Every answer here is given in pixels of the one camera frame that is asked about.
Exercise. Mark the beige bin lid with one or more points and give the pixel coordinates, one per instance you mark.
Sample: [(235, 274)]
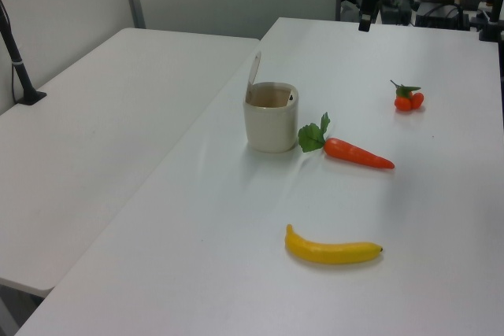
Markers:
[(254, 76)]

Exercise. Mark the beige garbage bin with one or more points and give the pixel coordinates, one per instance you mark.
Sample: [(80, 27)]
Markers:
[(271, 127)]

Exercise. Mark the orange toy tangerine cluster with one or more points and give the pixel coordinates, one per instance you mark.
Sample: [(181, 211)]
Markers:
[(403, 103)]

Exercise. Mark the black tripod stand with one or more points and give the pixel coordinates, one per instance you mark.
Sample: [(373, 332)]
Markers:
[(492, 27)]

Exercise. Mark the orange toy carrot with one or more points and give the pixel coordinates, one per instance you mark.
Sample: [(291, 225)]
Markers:
[(350, 153)]

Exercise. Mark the yellow toy banana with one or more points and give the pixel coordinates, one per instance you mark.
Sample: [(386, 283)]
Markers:
[(330, 253)]

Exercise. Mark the white side table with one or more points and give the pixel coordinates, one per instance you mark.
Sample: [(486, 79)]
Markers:
[(98, 135)]

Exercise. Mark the black camera stand pole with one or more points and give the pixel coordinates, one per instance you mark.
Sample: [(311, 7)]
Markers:
[(17, 64)]

